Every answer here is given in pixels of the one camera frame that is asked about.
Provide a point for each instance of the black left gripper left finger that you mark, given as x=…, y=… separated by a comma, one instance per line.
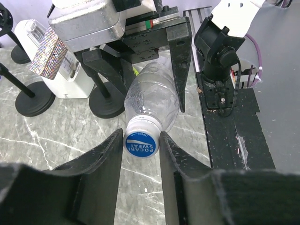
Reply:
x=110, y=150

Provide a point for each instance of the glitter silver microphone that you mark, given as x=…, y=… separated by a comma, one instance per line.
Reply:
x=49, y=56

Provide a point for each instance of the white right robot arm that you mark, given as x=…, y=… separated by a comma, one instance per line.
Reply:
x=236, y=15

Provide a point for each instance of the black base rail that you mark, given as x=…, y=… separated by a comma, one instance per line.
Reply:
x=233, y=132

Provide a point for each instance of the clear bottle blue ring cap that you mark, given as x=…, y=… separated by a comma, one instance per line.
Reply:
x=153, y=93

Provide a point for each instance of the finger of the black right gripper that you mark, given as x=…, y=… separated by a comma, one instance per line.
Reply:
x=109, y=66
x=180, y=39

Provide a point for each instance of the green toy brick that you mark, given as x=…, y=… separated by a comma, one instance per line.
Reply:
x=135, y=72

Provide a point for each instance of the purple microphone on stand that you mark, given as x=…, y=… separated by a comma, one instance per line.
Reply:
x=33, y=99

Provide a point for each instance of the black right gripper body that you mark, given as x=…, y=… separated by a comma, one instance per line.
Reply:
x=145, y=39

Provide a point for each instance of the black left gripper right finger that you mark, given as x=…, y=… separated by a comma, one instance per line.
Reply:
x=174, y=157

